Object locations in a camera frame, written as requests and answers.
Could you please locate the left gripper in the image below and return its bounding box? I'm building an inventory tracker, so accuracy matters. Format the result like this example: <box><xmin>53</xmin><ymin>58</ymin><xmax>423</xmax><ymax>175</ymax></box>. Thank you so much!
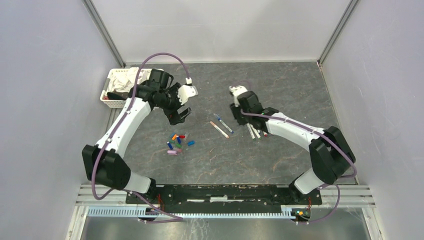
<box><xmin>155</xmin><ymin>83</ymin><xmax>192</xmax><ymax>125</ymax></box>

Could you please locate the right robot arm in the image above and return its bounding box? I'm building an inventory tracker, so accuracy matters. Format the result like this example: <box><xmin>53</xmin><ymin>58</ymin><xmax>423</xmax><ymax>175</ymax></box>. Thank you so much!
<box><xmin>229</xmin><ymin>85</ymin><xmax>357</xmax><ymax>204</ymax></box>

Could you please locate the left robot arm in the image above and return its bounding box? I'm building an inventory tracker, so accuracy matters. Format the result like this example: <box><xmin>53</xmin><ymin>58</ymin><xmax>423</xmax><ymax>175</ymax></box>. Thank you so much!
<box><xmin>82</xmin><ymin>69</ymin><xmax>198</xmax><ymax>204</ymax></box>

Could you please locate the clear cap blue pen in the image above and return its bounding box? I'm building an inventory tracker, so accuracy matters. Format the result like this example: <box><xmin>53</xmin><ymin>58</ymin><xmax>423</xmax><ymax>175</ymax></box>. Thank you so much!
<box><xmin>214</xmin><ymin>113</ymin><xmax>234</xmax><ymax>134</ymax></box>

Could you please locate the white plastic basket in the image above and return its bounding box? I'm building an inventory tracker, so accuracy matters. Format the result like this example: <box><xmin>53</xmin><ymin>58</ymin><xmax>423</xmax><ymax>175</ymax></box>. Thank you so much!
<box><xmin>99</xmin><ymin>78</ymin><xmax>131</xmax><ymax>109</ymax></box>

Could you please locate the white crumpled cloth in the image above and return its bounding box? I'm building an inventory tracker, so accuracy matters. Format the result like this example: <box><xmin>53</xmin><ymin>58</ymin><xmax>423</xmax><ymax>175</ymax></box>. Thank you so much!
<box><xmin>106</xmin><ymin>67</ymin><xmax>139</xmax><ymax>93</ymax></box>

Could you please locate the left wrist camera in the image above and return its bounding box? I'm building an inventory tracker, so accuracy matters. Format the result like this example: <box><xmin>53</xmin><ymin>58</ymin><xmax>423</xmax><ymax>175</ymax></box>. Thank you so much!
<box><xmin>177</xmin><ymin>85</ymin><xmax>198</xmax><ymax>105</ymax></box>

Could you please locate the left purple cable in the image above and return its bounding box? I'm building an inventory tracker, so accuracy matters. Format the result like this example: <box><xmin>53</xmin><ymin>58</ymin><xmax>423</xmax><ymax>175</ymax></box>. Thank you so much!
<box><xmin>90</xmin><ymin>52</ymin><xmax>193</xmax><ymax>224</ymax></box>

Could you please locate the purple cable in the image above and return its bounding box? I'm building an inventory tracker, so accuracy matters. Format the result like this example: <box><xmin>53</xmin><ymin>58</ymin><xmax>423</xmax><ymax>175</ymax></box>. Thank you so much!
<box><xmin>240</xmin><ymin>109</ymin><xmax>359</xmax><ymax>225</ymax></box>
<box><xmin>90</xmin><ymin>52</ymin><xmax>193</xmax><ymax>224</ymax></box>

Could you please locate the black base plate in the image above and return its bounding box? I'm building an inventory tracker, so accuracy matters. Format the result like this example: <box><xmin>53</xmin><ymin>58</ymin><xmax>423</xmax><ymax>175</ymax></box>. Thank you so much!
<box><xmin>142</xmin><ymin>184</ymin><xmax>323</xmax><ymax>214</ymax></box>

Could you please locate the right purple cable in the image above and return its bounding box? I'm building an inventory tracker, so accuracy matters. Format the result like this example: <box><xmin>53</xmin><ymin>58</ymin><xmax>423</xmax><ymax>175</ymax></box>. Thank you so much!
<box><xmin>240</xmin><ymin>109</ymin><xmax>359</xmax><ymax>225</ymax></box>

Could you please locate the grey cable duct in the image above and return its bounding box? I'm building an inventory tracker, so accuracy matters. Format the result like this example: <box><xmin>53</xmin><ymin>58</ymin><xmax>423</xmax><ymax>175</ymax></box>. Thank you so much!
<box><xmin>86</xmin><ymin>206</ymin><xmax>296</xmax><ymax>220</ymax></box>

